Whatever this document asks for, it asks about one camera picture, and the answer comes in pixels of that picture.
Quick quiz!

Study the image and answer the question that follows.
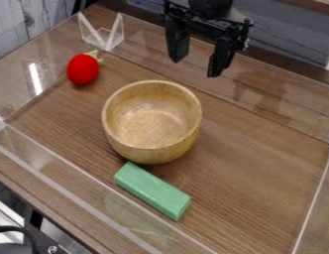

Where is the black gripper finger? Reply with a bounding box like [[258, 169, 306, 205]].
[[164, 16, 190, 63], [207, 37, 235, 77]]

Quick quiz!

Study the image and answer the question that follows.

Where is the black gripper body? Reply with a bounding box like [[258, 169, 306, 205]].
[[163, 0, 253, 51]]

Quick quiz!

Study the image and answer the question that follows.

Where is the red plush strawberry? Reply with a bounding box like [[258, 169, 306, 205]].
[[67, 50, 102, 85]]

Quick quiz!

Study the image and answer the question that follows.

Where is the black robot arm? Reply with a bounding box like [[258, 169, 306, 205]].
[[163, 0, 253, 77]]

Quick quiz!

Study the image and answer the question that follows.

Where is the wooden bowl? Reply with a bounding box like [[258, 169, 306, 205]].
[[100, 80, 203, 165]]

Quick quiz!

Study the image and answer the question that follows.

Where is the green rectangular block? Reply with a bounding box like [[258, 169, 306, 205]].
[[112, 162, 191, 221]]

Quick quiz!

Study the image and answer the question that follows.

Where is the black table leg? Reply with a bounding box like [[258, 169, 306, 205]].
[[24, 208, 71, 254]]

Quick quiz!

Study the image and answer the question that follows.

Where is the clear acrylic corner bracket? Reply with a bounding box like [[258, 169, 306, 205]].
[[78, 13, 124, 52]]

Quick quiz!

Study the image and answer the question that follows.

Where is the clear acrylic enclosure wall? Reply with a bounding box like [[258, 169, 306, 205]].
[[0, 119, 217, 254]]

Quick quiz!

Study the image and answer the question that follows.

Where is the black cable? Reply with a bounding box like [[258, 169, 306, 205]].
[[0, 225, 40, 254]]

